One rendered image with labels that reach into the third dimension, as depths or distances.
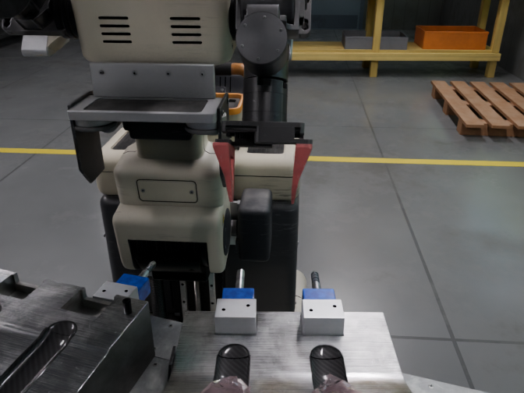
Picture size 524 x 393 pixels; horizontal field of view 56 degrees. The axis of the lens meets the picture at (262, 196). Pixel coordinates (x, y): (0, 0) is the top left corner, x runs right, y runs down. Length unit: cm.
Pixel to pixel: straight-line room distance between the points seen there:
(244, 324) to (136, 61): 53
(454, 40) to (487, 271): 388
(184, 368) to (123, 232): 50
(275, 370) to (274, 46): 36
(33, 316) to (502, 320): 181
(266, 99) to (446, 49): 537
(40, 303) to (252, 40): 41
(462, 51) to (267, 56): 544
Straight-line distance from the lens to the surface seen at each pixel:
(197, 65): 89
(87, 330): 62
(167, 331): 73
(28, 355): 62
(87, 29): 96
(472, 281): 234
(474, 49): 604
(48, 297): 69
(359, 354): 62
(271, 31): 57
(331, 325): 63
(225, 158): 61
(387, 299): 213
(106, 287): 74
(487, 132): 415
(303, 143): 60
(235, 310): 63
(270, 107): 62
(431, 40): 589
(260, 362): 60
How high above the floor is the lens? 128
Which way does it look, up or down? 27 degrees down
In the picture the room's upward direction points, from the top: straight up
